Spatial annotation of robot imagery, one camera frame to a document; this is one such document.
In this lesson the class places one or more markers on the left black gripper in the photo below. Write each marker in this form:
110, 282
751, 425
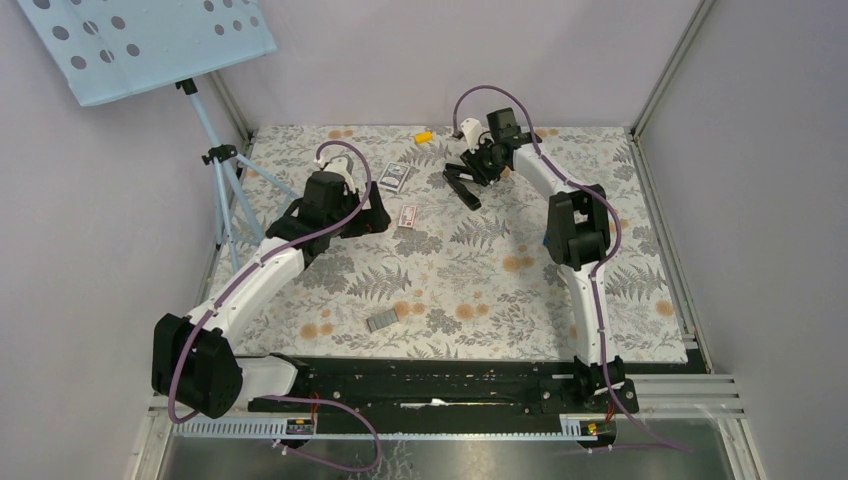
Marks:
371, 220

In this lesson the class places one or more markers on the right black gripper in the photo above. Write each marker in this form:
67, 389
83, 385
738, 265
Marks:
473, 166

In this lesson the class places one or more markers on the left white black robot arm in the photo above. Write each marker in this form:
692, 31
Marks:
193, 363

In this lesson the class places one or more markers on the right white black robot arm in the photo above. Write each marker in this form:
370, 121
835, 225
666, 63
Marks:
577, 235

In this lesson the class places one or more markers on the yellow toy brick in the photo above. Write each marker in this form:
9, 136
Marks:
423, 137

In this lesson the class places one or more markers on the red white staple box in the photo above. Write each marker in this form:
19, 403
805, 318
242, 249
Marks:
407, 217

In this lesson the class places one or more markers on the blue playing card box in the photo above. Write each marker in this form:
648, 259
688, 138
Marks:
393, 177

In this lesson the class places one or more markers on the floral patterned table mat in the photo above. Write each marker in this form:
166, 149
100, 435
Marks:
464, 284

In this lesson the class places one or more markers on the grey staple strip block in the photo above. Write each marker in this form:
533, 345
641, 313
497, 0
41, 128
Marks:
382, 320

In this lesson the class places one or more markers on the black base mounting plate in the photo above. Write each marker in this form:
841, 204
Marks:
420, 396

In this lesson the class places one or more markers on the blue perforated music stand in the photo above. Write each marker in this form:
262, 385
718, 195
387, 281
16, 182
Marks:
111, 50

